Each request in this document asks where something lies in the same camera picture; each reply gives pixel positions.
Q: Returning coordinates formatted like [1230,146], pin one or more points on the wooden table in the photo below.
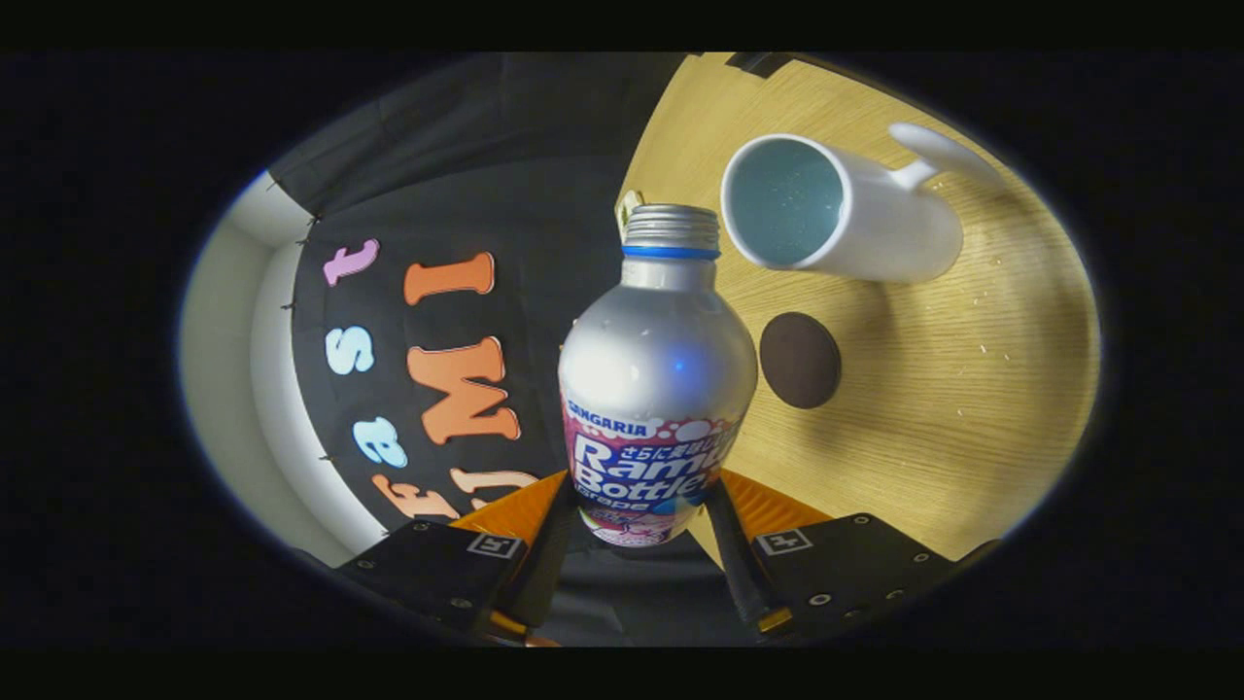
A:
[972,408]

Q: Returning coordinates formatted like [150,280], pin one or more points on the small white divided tray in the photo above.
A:
[628,209]

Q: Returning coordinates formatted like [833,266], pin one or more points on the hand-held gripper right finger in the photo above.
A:
[739,569]

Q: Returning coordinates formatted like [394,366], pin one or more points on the silver juice bottle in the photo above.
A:
[656,360]

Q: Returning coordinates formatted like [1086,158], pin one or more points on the white cup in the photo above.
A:
[894,233]

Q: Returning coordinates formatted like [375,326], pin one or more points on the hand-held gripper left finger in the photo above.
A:
[544,569]

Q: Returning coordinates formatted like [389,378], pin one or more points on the black backdrop cloth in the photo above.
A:
[466,194]

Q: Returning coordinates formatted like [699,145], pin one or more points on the dark brown round coaster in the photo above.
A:
[800,360]

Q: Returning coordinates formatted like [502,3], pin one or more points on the black table clamp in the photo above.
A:
[750,61]

